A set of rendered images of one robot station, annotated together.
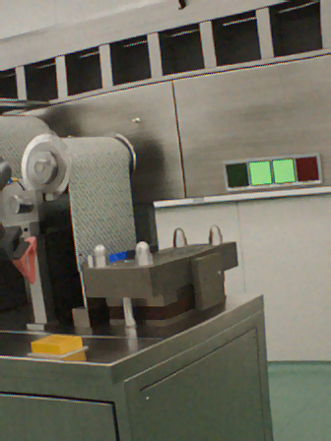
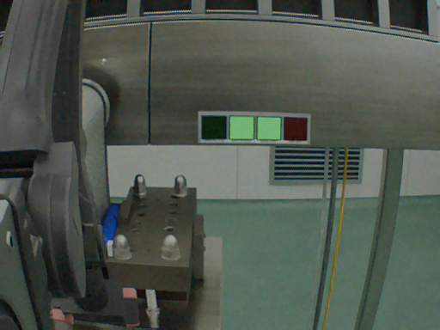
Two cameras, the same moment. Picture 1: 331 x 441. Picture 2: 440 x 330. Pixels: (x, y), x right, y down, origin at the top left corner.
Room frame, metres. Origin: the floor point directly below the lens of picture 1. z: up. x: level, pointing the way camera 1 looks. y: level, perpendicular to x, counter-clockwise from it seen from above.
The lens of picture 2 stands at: (0.47, 0.51, 1.59)
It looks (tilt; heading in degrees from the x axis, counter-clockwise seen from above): 19 degrees down; 330
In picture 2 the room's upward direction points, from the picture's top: straight up
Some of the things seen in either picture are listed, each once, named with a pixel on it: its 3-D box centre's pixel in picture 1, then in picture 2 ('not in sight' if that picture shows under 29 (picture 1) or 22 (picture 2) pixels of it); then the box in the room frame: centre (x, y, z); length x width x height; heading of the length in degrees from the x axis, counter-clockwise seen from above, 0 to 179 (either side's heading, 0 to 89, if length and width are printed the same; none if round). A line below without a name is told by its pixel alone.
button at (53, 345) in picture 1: (56, 345); not in sight; (1.28, 0.23, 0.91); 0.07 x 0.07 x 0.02; 60
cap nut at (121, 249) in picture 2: (100, 255); (121, 245); (1.49, 0.14, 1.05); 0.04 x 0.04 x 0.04
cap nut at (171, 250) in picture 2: (143, 253); (170, 246); (1.45, 0.06, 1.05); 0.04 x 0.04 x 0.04
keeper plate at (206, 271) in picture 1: (209, 281); (199, 247); (1.58, -0.07, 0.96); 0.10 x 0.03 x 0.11; 150
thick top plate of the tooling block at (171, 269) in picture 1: (166, 268); (155, 234); (1.61, 0.02, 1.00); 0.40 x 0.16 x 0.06; 150
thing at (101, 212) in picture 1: (104, 222); (95, 190); (1.64, 0.14, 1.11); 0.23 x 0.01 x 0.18; 150
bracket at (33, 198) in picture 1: (33, 260); not in sight; (1.54, 0.30, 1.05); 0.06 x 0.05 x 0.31; 150
